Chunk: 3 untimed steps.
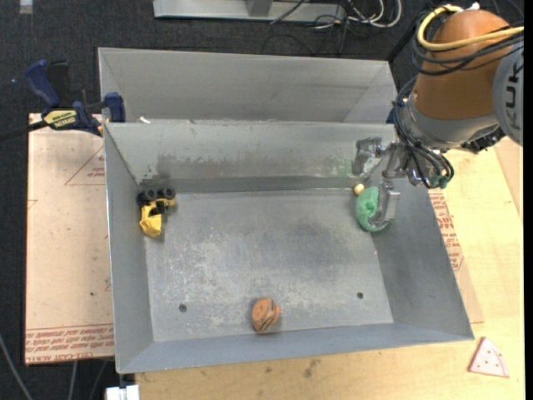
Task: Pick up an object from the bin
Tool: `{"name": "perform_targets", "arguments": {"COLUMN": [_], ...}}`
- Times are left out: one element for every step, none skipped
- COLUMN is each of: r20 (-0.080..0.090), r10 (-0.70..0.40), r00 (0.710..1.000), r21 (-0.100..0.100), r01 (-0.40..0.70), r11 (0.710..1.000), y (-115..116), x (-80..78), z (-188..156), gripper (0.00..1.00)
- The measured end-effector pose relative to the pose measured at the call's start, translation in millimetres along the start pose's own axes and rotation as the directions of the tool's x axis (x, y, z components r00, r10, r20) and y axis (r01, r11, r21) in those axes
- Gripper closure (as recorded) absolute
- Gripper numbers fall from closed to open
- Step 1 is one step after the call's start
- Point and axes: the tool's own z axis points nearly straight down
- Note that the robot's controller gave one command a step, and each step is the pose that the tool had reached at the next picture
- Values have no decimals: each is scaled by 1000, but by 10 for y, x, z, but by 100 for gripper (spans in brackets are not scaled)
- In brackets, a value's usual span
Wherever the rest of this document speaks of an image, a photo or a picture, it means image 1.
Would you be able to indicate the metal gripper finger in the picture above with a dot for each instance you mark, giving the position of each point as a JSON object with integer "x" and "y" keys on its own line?
{"x": 390, "y": 206}
{"x": 366, "y": 156}

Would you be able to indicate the small cream ball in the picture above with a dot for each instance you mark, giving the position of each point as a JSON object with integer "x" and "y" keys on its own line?
{"x": 359, "y": 188}

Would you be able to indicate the grey metal bin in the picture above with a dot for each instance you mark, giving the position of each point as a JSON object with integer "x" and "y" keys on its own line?
{"x": 266, "y": 256}

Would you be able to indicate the orange-brown toy walnut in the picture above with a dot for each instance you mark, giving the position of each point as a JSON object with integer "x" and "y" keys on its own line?
{"x": 265, "y": 316}

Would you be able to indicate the yellow and black toy vehicle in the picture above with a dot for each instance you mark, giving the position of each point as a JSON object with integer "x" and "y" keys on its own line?
{"x": 152, "y": 219}

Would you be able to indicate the brown cardboard board red print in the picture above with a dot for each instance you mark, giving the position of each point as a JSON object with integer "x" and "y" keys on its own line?
{"x": 62, "y": 244}

